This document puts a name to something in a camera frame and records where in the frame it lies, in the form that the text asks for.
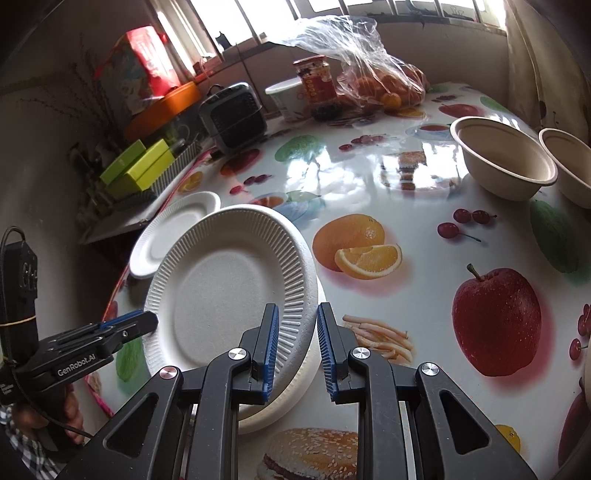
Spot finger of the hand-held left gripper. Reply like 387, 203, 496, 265
108, 311, 159, 347
98, 310, 148, 329

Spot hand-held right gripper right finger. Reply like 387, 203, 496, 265
316, 302, 539, 480

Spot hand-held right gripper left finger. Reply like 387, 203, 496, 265
55, 302, 281, 480

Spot ribbed white paper plate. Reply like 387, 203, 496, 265
143, 205, 319, 400

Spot beige paper bowl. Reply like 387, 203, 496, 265
538, 128, 591, 209
450, 117, 559, 201

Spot person's left forearm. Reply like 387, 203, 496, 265
0, 415, 63, 480

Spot person's left hand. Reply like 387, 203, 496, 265
11, 384, 86, 450

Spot grey shelf board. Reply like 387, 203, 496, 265
78, 191, 160, 244

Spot lime green box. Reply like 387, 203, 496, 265
99, 138, 147, 185
121, 138, 177, 193

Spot grey ribbed basket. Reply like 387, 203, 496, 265
151, 137, 205, 195

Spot dried branches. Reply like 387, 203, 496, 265
65, 62, 118, 144

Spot orange tray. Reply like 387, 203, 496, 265
124, 80, 204, 141

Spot small black desk fan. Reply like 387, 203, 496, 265
198, 82, 269, 154

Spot white plastic tub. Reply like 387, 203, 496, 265
265, 78, 308, 122

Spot red bag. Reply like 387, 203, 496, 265
124, 25, 184, 96

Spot glass jar with red label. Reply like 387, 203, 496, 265
294, 55, 341, 121

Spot clear plastic bag of oranges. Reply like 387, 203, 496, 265
272, 14, 428, 112

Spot window with metal bars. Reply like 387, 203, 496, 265
148, 0, 509, 63

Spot patterned beige curtain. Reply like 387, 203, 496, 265
502, 0, 571, 136

